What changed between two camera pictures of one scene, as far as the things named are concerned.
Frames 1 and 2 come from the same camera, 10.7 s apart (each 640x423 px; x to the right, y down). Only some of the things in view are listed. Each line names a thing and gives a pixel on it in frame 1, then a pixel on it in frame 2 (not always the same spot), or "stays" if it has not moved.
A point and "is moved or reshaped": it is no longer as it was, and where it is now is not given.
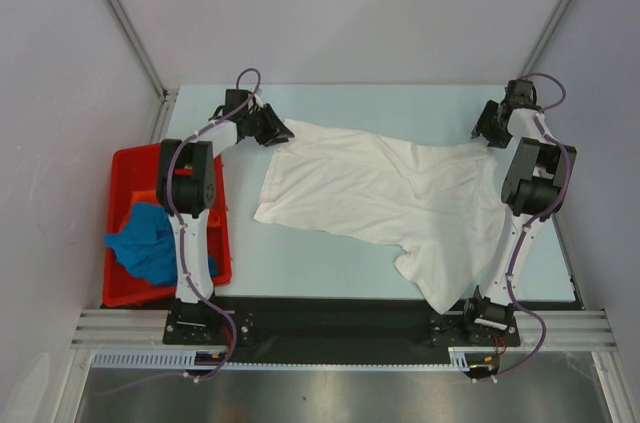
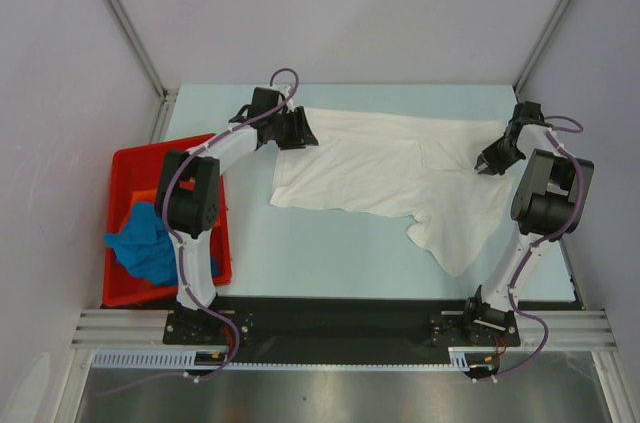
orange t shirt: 143,196 stays
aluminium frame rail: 120,329 stays
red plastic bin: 135,170 stays
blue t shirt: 144,244 stays
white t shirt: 439,201 is moved or reshaped
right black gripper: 484,126 → 488,156
